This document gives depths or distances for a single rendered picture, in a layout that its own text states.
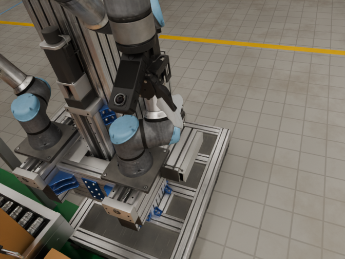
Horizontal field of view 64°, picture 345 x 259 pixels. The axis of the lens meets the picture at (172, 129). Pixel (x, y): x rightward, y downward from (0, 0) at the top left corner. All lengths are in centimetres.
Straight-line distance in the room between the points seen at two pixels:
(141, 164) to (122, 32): 71
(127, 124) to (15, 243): 95
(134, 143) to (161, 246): 101
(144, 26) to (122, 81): 10
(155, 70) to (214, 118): 230
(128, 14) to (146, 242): 162
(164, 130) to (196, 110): 193
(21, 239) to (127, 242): 63
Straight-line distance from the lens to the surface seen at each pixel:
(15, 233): 166
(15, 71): 140
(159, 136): 100
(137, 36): 48
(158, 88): 53
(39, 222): 183
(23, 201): 190
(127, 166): 110
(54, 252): 170
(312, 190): 241
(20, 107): 132
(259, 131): 271
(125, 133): 98
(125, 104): 49
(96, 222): 207
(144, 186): 111
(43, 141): 140
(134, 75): 50
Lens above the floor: 195
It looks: 45 degrees down
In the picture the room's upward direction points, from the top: 9 degrees counter-clockwise
